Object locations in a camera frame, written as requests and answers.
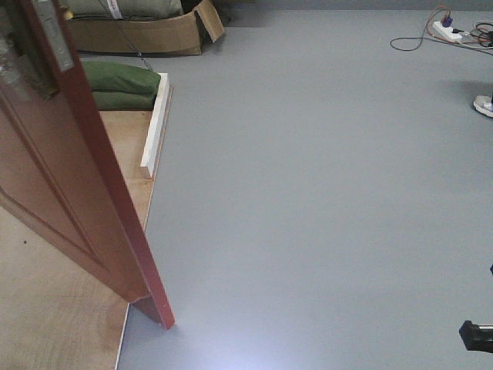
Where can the plywood base platform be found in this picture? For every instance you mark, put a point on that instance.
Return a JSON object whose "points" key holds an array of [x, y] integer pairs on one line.
{"points": [[55, 315]]}

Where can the brown cardboard box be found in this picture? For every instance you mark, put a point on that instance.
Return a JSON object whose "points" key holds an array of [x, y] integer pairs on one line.
{"points": [[179, 36]]}

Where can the white power strip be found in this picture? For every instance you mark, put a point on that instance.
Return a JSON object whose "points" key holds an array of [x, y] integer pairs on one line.
{"points": [[446, 34]]}

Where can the purple plug adapter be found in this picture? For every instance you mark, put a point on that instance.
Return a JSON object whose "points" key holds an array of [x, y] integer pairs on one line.
{"points": [[446, 21]]}

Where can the lower green sandbag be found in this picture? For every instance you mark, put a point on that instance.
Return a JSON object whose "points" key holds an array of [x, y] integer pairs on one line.
{"points": [[122, 101]]}

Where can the upper green sandbag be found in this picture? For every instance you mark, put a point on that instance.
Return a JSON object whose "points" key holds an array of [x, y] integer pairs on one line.
{"points": [[120, 78]]}

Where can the brown wooden door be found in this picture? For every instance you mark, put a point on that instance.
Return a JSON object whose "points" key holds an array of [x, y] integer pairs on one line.
{"points": [[59, 173]]}

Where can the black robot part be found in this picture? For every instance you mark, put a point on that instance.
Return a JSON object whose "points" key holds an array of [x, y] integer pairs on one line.
{"points": [[476, 337]]}

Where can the green sandbag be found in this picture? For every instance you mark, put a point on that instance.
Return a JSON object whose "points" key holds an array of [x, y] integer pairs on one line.
{"points": [[120, 78], [122, 101]]}

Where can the person's grey sneaker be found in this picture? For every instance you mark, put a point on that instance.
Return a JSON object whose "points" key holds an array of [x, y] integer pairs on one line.
{"points": [[483, 105]]}

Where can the white far side rail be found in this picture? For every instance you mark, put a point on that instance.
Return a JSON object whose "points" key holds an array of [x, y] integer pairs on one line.
{"points": [[157, 124]]}

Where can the olive sandbag in box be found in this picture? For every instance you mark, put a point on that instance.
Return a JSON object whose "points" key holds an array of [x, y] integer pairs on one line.
{"points": [[124, 9]]}

